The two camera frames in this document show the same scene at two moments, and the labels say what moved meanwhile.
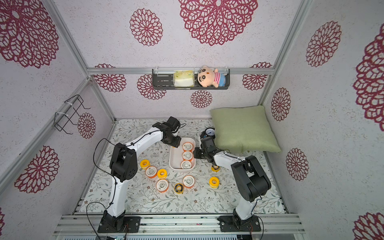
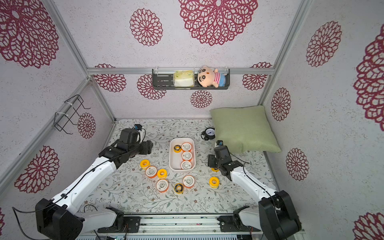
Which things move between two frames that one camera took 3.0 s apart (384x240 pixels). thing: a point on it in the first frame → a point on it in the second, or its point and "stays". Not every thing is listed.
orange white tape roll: [187, 155] stays
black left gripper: [176, 144] → [147, 147]
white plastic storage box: [176, 157] stays
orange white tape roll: [186, 164] stays
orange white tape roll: [187, 146] stays
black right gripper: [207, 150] → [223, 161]
